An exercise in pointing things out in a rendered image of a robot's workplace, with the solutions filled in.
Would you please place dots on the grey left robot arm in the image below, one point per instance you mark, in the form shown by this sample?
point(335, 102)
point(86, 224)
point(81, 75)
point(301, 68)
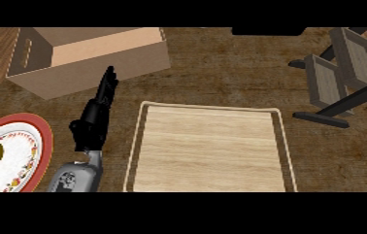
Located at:
point(77, 176)

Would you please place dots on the pale wooden tray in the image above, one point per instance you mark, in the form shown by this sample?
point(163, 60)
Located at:
point(210, 147)

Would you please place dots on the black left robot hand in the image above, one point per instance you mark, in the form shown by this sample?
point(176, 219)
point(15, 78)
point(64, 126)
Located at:
point(95, 115)

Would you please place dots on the red-rimmed white floral plate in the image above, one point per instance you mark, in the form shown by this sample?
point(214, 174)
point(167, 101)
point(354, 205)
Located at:
point(20, 153)

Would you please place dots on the brown cardboard box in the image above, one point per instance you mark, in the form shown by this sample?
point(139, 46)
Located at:
point(95, 60)

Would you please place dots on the grey tiered basket stand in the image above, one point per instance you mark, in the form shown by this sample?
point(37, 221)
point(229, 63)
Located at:
point(335, 76)

